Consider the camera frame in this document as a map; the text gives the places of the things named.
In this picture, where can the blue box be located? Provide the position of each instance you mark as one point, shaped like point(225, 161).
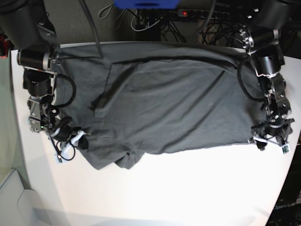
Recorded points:
point(146, 4)

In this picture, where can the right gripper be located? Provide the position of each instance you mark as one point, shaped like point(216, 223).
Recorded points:
point(58, 129)

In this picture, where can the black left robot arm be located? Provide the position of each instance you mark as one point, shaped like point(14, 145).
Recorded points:
point(259, 26)

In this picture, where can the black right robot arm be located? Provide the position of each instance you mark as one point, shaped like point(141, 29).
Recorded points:
point(26, 24)

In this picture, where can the red clamp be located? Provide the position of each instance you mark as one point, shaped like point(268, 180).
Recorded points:
point(5, 45)

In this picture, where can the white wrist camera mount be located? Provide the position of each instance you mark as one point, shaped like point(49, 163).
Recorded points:
point(68, 148)

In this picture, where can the grey t-shirt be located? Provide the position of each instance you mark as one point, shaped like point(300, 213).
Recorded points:
point(156, 98)

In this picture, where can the black power strip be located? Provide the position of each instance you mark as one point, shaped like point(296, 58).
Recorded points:
point(202, 14)

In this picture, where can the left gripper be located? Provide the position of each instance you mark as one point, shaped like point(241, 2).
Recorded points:
point(280, 128)

